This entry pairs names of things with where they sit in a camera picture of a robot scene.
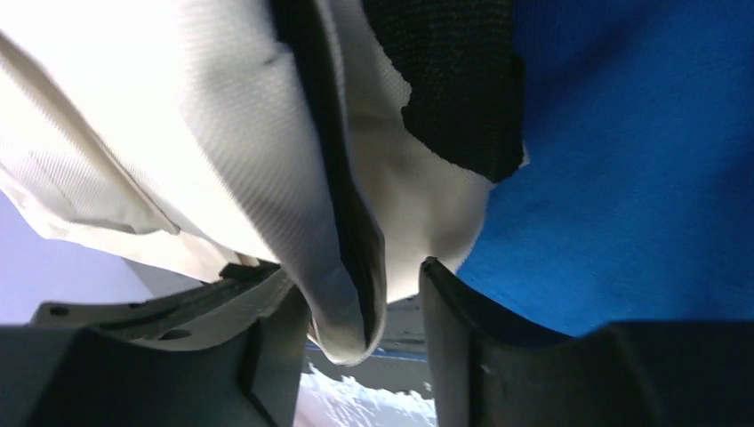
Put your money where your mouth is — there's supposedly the blue cloth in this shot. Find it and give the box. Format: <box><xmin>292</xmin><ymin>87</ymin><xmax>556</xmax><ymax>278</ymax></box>
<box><xmin>459</xmin><ymin>1</ymin><xmax>753</xmax><ymax>335</ymax></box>

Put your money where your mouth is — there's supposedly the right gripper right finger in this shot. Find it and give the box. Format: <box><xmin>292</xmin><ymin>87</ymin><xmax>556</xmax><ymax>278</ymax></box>
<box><xmin>420</xmin><ymin>258</ymin><xmax>753</xmax><ymax>427</ymax></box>

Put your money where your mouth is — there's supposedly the beige canvas backpack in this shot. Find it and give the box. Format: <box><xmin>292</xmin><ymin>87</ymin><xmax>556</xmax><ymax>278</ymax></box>
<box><xmin>1</xmin><ymin>1</ymin><xmax>527</xmax><ymax>366</ymax></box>

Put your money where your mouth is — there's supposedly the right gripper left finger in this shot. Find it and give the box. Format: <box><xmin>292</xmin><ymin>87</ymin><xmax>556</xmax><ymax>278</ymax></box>
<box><xmin>1</xmin><ymin>264</ymin><xmax>309</xmax><ymax>427</ymax></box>

